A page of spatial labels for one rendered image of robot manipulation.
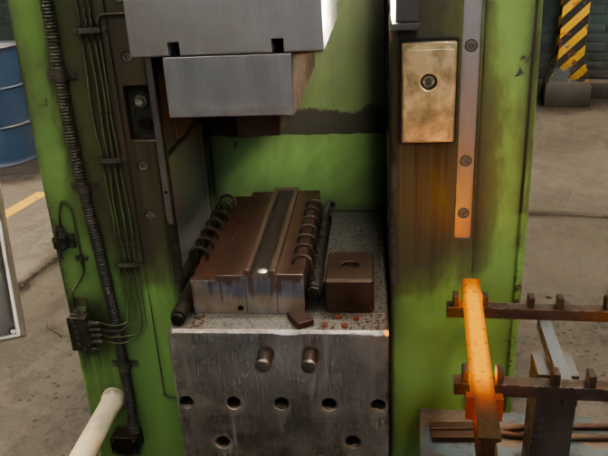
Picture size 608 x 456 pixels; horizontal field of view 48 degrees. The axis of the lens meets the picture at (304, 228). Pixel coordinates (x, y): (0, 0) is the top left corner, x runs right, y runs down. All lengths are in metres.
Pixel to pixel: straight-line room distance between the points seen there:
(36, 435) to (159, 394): 1.10
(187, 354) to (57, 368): 1.74
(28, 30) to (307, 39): 0.52
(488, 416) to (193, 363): 0.56
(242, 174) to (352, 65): 0.36
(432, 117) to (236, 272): 0.43
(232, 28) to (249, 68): 0.06
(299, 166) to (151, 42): 0.62
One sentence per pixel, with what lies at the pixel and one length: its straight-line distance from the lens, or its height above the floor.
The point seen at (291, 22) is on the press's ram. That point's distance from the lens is 1.05.
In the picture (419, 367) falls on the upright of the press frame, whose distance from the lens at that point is 1.44.
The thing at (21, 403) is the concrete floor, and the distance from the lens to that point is 2.79.
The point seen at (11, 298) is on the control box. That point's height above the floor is 1.01.
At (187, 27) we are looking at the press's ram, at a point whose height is 1.41.
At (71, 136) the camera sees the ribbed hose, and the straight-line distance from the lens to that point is 1.32.
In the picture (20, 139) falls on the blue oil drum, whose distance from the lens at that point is 5.78.
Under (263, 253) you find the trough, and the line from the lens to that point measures 1.27.
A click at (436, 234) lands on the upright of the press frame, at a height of 1.00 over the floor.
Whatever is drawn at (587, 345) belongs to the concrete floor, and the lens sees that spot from 2.93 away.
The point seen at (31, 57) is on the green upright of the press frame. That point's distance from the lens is 1.33.
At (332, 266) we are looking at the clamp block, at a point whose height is 0.98.
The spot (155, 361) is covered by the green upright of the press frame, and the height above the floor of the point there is 0.71.
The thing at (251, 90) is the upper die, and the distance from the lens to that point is 1.08.
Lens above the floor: 1.52
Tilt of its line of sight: 23 degrees down
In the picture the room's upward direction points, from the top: 3 degrees counter-clockwise
